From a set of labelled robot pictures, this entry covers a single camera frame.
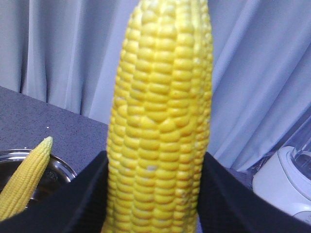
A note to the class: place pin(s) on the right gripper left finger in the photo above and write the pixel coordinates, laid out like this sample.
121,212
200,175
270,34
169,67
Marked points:
77,207

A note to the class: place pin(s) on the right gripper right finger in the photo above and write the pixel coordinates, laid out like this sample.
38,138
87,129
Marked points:
225,205

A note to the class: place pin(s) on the bright yellow corn cob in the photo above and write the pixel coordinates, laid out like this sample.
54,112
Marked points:
18,191

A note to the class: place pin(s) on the grey-green electric cooking pot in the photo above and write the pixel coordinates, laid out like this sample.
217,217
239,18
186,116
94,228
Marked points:
57,173

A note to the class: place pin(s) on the white blender base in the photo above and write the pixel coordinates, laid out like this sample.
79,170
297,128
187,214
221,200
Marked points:
281,183

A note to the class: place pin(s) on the clear blender jar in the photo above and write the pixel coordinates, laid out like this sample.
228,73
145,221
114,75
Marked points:
300,154

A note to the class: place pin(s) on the grey pleated curtain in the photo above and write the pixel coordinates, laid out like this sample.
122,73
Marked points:
65,52

